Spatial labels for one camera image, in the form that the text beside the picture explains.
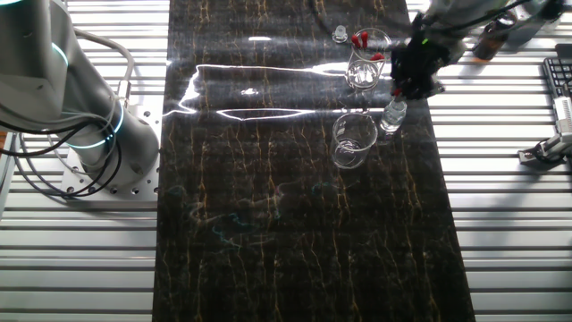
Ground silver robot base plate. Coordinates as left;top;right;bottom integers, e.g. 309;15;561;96
60;96;164;202

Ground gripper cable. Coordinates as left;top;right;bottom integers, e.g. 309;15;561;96
424;0;533;35

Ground grey clamp tool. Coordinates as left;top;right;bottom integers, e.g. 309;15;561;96
552;96;572;156

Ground empty glass beaker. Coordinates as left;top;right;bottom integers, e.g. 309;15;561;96
329;111;380;170

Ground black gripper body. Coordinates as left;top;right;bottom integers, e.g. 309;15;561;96
391;33;452;81

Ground brown glass bottle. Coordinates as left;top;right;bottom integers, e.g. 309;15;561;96
472;20;515;62

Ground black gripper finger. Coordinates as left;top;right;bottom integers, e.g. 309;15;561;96
391;75;412;97
410;78;446;100

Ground dark marble pattern mat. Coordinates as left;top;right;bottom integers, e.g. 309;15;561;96
151;0;477;322

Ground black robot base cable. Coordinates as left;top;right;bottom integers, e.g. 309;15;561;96
0;106;126;199

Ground glass beaker holding droppers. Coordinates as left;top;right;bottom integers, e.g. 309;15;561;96
345;27;393;93

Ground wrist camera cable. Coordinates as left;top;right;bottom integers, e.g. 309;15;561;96
307;0;419;37

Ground thin white base wire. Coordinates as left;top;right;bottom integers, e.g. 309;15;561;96
11;111;117;180

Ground small clear glass bottle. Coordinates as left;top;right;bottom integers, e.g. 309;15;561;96
377;98;408;144

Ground red-tipped metal tongs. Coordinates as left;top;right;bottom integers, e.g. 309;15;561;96
360;30;374;86

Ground black and silver camera bracket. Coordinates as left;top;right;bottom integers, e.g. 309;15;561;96
517;137;558;165

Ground grey box with green button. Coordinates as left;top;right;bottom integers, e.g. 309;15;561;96
511;20;546;45

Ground thick grey robot cable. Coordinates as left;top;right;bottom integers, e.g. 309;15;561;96
69;25;136;110

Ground clear glass bottle stopper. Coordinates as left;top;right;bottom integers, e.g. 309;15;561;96
331;24;349;45

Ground black keyboard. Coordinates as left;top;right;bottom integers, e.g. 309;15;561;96
542;43;572;98

